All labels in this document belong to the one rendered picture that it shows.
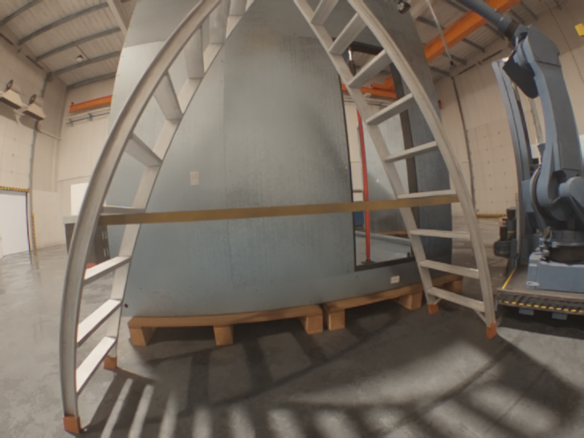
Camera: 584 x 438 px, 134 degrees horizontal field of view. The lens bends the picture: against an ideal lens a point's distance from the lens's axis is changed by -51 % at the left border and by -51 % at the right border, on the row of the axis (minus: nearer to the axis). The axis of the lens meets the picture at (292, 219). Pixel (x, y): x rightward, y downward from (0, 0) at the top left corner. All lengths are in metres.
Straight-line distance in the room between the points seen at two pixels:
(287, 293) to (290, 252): 0.27
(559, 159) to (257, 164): 1.76
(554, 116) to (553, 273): 0.87
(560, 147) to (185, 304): 2.35
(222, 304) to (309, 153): 1.09
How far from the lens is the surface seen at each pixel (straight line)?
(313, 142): 1.62
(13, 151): 11.54
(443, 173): 2.21
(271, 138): 1.57
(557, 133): 1.62
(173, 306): 1.67
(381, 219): 5.94
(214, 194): 1.50
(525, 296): 1.66
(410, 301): 1.95
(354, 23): 1.32
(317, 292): 1.65
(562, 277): 1.74
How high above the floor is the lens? 0.79
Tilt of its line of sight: 2 degrees down
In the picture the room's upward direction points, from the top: 4 degrees counter-clockwise
